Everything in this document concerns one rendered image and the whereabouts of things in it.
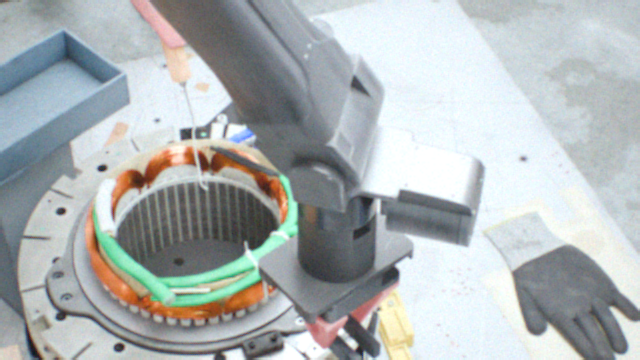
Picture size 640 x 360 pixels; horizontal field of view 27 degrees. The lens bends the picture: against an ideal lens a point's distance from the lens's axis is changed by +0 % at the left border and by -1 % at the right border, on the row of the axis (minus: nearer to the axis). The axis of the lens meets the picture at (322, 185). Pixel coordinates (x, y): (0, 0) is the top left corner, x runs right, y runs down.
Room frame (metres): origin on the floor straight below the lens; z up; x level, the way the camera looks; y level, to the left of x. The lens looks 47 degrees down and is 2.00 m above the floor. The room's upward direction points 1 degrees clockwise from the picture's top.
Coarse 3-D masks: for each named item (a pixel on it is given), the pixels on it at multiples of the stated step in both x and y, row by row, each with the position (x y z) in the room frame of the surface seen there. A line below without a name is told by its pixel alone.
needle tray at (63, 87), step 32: (64, 32) 1.10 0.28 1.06; (0, 64) 1.04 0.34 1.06; (32, 64) 1.06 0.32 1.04; (64, 64) 1.08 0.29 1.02; (96, 64) 1.06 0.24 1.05; (0, 96) 1.03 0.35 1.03; (32, 96) 1.03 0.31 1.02; (64, 96) 1.03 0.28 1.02; (96, 96) 1.00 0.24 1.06; (128, 96) 1.03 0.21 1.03; (0, 128) 0.98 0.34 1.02; (32, 128) 0.98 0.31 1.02; (64, 128) 0.96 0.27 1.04; (0, 160) 0.91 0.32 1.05; (32, 160) 0.93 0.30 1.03; (64, 160) 0.98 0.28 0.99; (0, 192) 0.92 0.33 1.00; (32, 192) 0.94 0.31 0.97; (0, 224) 0.91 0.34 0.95; (0, 256) 0.93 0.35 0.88; (0, 288) 0.94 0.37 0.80
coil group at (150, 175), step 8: (160, 152) 0.83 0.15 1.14; (168, 152) 0.83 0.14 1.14; (176, 152) 0.84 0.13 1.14; (184, 152) 0.84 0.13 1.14; (192, 152) 0.84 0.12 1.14; (200, 152) 0.84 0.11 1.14; (152, 160) 0.83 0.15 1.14; (168, 160) 0.83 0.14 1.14; (176, 160) 0.84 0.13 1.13; (184, 160) 0.84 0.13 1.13; (192, 160) 0.84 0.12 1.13; (200, 160) 0.84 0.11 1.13; (152, 168) 0.83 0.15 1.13; (160, 168) 0.83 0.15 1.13; (168, 168) 0.83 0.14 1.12; (200, 168) 0.84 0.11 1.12; (208, 168) 0.84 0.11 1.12; (144, 176) 0.83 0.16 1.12; (152, 176) 0.82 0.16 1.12
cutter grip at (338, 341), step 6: (336, 336) 0.61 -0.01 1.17; (336, 342) 0.60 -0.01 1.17; (342, 342) 0.60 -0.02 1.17; (330, 348) 0.61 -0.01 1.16; (336, 348) 0.60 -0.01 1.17; (342, 348) 0.60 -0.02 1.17; (348, 348) 0.60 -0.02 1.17; (336, 354) 0.60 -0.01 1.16; (342, 354) 0.60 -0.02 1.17; (348, 354) 0.59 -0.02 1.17; (354, 354) 0.59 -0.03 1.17
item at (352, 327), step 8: (352, 320) 0.62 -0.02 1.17; (344, 328) 0.62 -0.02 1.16; (352, 328) 0.62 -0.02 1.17; (360, 328) 0.62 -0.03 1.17; (352, 336) 0.62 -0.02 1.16; (360, 336) 0.61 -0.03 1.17; (368, 336) 0.61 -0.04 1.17; (360, 344) 0.61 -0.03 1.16; (368, 344) 0.60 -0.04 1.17; (376, 344) 0.60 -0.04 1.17; (368, 352) 0.60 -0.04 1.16; (376, 352) 0.60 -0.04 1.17
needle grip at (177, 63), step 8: (168, 24) 0.78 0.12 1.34; (160, 40) 0.78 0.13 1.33; (168, 48) 0.77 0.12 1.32; (176, 48) 0.77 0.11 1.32; (168, 56) 0.77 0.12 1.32; (176, 56) 0.77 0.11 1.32; (184, 56) 0.77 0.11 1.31; (168, 64) 0.77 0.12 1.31; (176, 64) 0.77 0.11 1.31; (184, 64) 0.77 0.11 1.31; (176, 72) 0.76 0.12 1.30; (184, 72) 0.77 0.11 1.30; (176, 80) 0.76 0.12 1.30; (184, 80) 0.76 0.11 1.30
